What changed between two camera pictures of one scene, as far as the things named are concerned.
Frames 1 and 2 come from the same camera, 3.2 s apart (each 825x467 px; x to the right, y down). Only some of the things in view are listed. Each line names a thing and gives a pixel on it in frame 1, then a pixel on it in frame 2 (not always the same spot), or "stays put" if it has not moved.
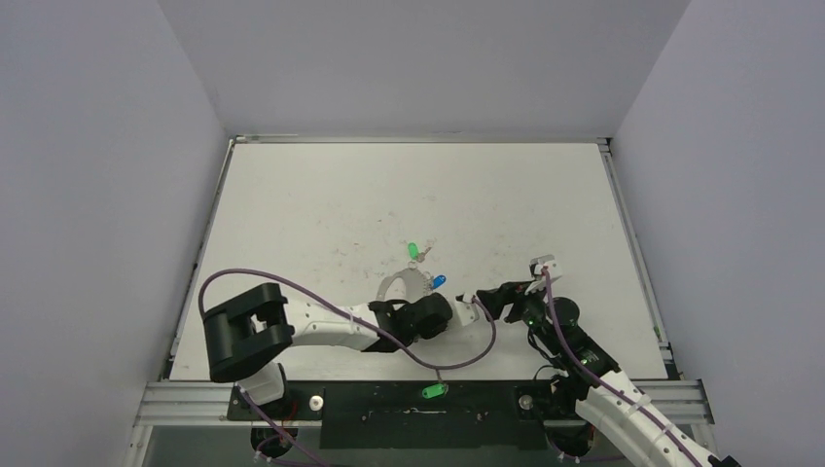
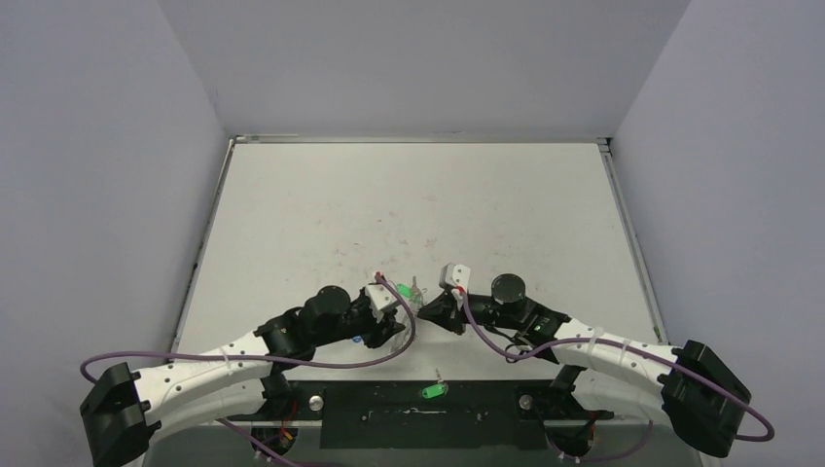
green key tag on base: [435, 390] stays put
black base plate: [396, 415] stays put
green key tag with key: [414, 254] → [412, 292]
